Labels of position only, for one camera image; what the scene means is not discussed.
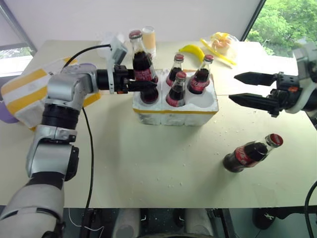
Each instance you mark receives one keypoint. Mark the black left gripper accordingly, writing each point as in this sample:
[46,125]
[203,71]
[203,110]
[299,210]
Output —
[121,79]

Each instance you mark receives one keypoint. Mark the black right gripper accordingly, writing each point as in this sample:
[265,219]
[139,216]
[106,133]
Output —
[287,89]

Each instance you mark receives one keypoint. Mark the glass cola bottle red cap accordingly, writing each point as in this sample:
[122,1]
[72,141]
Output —
[140,59]
[237,158]
[177,89]
[199,79]
[177,65]

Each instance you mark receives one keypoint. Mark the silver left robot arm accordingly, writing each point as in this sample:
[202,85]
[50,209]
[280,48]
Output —
[62,84]

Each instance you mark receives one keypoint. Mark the white foam crate yellow tape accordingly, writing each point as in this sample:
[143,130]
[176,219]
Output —
[173,119]

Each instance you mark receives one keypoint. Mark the orange juice glass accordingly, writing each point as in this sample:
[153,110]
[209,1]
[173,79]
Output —
[149,39]

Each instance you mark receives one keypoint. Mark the white crumpled plastic bag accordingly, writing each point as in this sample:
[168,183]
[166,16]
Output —
[106,41]

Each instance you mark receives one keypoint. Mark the purple plastic object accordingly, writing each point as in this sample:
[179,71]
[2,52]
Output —
[86,66]
[6,115]

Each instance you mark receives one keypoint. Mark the clear bag with orange food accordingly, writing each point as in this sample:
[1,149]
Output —
[223,43]

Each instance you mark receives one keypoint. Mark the yellow banana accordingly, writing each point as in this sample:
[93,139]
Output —
[194,50]

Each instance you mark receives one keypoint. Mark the yellow striped white cloth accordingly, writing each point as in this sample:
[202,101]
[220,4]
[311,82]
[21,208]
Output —
[22,91]

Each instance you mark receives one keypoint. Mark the black shoe with white marks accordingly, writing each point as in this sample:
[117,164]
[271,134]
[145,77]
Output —
[267,218]

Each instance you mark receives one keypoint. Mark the white rounded shape under table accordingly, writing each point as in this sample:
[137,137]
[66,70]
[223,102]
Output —
[200,223]
[126,223]

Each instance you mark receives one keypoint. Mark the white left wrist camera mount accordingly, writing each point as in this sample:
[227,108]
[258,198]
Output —
[119,50]

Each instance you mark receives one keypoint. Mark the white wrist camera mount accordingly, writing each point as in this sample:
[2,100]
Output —
[119,50]
[305,62]

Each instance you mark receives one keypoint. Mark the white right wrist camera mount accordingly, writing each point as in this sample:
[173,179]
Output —
[305,62]

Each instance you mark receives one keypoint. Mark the black window frame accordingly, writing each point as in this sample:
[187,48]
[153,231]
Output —
[252,19]

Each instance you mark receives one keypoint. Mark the grey window frame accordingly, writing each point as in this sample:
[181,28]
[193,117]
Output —
[19,29]

